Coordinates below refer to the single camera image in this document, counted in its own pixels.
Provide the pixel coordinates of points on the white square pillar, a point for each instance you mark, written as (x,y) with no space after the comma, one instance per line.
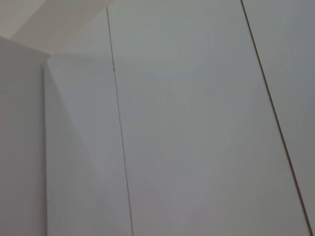
(22,137)

